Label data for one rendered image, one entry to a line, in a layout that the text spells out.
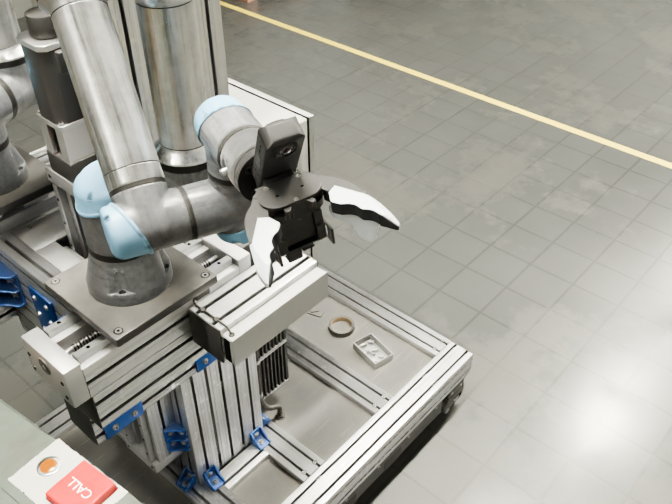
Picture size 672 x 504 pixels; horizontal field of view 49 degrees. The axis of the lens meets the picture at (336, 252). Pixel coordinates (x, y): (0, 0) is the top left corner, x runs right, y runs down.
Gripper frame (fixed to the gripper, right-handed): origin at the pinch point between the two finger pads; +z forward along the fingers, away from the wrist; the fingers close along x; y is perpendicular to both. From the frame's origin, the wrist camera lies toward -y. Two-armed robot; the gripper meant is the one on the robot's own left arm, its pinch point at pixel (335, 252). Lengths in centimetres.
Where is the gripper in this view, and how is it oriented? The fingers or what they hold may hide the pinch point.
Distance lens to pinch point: 73.2
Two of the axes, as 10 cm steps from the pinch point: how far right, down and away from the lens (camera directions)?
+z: 4.6, 5.6, -6.9
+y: 1.2, 7.3, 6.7
